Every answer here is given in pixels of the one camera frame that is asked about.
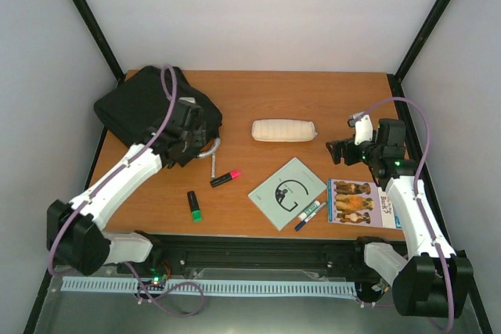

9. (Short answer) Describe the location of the silver bag handle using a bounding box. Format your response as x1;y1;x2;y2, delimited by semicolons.
196;138;221;159

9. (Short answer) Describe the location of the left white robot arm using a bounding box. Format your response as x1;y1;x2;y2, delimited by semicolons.
46;97;207;275

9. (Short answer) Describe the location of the cream quilted pencil case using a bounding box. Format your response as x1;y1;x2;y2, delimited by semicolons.
251;119;317;142

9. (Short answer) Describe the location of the right black frame post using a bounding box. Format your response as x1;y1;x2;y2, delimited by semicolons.
395;0;452;84

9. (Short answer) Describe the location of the black student bag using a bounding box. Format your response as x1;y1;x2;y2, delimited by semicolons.
94;66;222;147

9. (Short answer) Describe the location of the white glue stick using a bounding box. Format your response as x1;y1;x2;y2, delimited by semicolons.
297;200;320;221

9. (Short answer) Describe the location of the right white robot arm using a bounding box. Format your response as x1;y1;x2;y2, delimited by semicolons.
326;113;474;318

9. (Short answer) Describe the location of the light blue cable duct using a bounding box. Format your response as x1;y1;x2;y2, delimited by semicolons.
60;276;357;300

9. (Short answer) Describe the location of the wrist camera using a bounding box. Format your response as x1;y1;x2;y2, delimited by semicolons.
178;97;196;105
348;113;373;145

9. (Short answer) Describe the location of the black frame post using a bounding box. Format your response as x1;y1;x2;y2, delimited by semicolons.
395;0;452;84
71;0;125;84

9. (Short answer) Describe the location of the green highlighter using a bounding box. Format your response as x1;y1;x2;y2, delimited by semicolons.
187;191;202;222

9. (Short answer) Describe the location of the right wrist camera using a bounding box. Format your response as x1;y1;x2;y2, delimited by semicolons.
348;113;373;145

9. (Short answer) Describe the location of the purple dog picture book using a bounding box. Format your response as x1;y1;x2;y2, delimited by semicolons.
327;179;402;230

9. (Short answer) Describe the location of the left black frame post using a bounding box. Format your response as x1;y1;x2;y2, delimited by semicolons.
71;0;125;84

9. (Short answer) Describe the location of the pink highlighter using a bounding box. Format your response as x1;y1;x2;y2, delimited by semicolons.
210;170;241;188

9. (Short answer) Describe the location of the grey Gatsby book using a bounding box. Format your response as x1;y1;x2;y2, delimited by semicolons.
248;157;326;231

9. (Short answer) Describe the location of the blue whiteboard marker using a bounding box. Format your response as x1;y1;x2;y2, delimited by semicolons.
294;202;326;232

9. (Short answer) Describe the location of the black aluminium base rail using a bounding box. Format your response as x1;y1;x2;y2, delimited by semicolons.
132;235;377;281

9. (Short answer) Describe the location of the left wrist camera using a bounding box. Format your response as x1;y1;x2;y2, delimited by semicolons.
178;97;196;105

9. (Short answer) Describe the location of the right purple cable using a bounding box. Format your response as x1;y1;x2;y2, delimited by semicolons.
358;97;461;331

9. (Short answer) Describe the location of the slim white pen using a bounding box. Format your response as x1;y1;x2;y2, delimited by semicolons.
211;153;216;180

